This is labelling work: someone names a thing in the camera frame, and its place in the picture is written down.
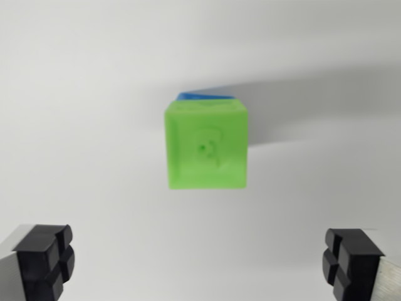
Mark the black-padded silver gripper left finger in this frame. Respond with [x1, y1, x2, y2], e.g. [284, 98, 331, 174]
[0, 223, 76, 301]

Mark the black-padded silver gripper right finger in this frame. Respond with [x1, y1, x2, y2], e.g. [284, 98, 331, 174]
[321, 228, 401, 301]

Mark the green embossed cube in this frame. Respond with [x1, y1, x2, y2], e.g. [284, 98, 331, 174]
[164, 98, 250, 191]

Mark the blue embossed cube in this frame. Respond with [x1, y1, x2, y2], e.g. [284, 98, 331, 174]
[174, 90, 236, 102]

